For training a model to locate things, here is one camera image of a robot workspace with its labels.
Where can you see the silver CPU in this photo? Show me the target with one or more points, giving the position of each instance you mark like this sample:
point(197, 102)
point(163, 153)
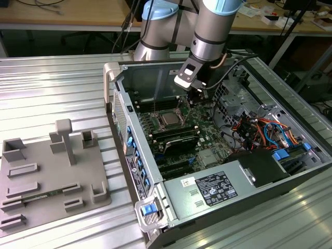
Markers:
point(169, 119)

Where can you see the locking lever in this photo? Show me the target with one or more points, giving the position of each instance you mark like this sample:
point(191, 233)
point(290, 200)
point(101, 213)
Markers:
point(155, 106)

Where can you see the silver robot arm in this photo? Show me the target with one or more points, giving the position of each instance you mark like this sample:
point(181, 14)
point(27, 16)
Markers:
point(210, 28)

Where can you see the CPU socket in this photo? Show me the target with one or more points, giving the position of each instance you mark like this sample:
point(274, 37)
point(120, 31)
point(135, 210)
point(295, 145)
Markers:
point(157, 122)

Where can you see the grey metal disk bay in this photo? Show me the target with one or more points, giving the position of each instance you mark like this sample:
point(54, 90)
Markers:
point(230, 103)

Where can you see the white case label sticker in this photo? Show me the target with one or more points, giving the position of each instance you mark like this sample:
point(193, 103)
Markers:
point(171, 72)

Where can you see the green motherboard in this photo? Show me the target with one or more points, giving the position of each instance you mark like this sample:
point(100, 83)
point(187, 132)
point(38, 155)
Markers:
point(207, 132)

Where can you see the grey PC case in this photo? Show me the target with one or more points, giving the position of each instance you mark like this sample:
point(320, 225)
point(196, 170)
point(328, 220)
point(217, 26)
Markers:
point(140, 77)

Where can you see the white metal desk leg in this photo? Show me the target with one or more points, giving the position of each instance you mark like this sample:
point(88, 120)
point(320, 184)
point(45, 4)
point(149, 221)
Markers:
point(313, 68)
point(282, 50)

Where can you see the white box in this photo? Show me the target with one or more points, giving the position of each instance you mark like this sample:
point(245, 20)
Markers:
point(269, 22)

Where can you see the black graphics card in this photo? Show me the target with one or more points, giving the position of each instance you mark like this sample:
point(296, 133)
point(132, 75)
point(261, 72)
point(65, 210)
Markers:
point(181, 146)

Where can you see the silver chipset heatsink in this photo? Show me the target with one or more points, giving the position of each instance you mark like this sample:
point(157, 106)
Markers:
point(207, 157)

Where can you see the black plastic shroud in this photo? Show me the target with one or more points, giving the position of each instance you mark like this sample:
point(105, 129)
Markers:
point(259, 166)

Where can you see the black monitor base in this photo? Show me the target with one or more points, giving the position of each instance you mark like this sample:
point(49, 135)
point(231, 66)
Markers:
point(298, 3)

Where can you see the blue plastic latch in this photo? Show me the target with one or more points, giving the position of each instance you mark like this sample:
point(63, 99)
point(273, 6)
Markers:
point(306, 146)

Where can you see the brown flat item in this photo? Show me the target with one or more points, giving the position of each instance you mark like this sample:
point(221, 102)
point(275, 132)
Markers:
point(323, 22)

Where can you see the grey power supply unit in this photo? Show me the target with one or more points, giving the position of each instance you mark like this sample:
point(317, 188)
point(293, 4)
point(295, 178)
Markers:
point(181, 205)

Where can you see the wooden desk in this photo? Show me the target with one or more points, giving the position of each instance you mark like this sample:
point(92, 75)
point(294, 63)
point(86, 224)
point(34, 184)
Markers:
point(77, 13)

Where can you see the blue case release latch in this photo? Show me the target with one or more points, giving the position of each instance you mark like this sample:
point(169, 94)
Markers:
point(148, 209)

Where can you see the grey parts rack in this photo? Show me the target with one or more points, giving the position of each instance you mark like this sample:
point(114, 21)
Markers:
point(52, 168)

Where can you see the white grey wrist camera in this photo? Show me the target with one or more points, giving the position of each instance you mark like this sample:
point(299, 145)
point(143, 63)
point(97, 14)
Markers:
point(188, 70)

